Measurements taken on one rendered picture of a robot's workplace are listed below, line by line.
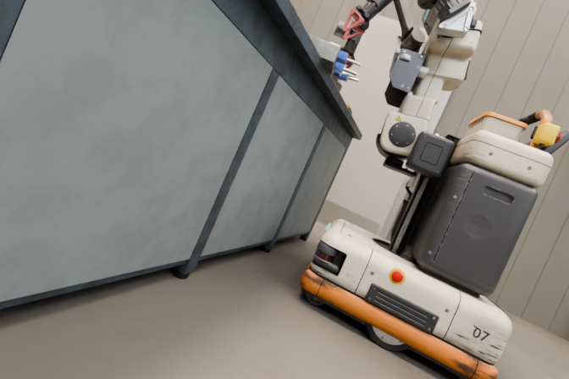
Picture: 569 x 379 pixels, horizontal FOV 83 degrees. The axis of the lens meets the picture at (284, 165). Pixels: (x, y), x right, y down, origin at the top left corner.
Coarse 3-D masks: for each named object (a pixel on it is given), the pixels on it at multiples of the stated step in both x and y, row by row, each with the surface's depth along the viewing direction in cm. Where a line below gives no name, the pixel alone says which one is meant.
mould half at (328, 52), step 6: (312, 36) 105; (318, 42) 105; (324, 42) 105; (318, 48) 105; (324, 48) 105; (330, 48) 105; (336, 48) 105; (324, 54) 105; (330, 54) 105; (336, 54) 105; (324, 60) 107; (330, 60) 105; (330, 66) 110; (330, 72) 116
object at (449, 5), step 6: (438, 0) 117; (444, 0) 116; (450, 0) 115; (456, 0) 114; (468, 0) 111; (438, 6) 118; (444, 6) 115; (450, 6) 114; (456, 6) 112; (462, 6) 111; (444, 12) 116; (450, 12) 112; (456, 12) 114; (444, 18) 116
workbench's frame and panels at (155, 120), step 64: (0, 0) 36; (64, 0) 41; (128, 0) 48; (192, 0) 58; (256, 0) 73; (0, 64) 38; (64, 64) 44; (128, 64) 52; (192, 64) 64; (256, 64) 84; (320, 64) 107; (0, 128) 40; (64, 128) 47; (128, 128) 57; (192, 128) 72; (256, 128) 96; (320, 128) 149; (0, 192) 43; (64, 192) 51; (128, 192) 63; (192, 192) 81; (256, 192) 115; (320, 192) 197; (0, 256) 47; (64, 256) 56; (128, 256) 70; (192, 256) 93
